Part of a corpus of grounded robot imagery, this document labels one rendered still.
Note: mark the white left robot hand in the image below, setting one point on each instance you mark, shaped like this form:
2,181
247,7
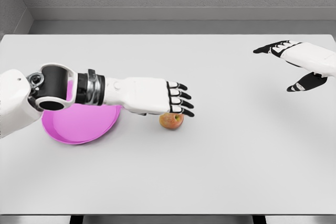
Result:
149,94

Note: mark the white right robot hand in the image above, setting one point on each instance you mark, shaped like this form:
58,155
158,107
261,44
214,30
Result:
299,55

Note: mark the red-green apple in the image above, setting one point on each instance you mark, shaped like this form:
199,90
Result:
171,121

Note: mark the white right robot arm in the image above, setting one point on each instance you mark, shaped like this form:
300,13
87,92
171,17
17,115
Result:
331,62

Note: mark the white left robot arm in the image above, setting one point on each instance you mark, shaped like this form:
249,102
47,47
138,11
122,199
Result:
15,98

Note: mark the pink round plate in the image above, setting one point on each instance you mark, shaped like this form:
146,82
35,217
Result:
78,124

